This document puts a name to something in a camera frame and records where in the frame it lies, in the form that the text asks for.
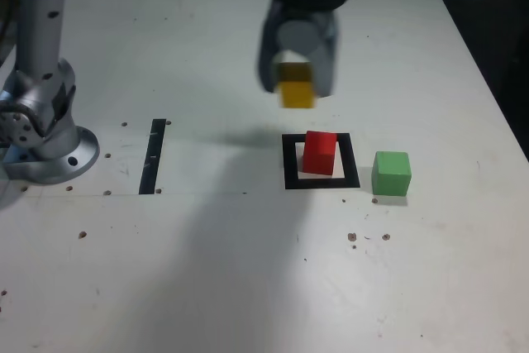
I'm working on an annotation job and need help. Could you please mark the red cube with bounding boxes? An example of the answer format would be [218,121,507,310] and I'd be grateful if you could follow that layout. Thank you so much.
[301,130,338,176]

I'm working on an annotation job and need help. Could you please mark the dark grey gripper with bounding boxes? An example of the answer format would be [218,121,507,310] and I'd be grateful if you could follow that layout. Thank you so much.
[257,0,339,98]

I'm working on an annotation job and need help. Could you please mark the black tape strip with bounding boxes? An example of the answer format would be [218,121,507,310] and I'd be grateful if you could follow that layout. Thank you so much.
[138,118,166,196]

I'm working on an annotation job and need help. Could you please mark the green cube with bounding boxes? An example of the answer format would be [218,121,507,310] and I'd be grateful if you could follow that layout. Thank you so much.
[371,150,412,197]

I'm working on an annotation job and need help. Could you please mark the black tape square outline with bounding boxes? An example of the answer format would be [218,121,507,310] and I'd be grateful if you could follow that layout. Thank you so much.
[281,132,361,191]

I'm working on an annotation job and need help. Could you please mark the yellow cube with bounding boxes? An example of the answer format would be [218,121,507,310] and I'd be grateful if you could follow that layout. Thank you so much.
[274,61,317,110]

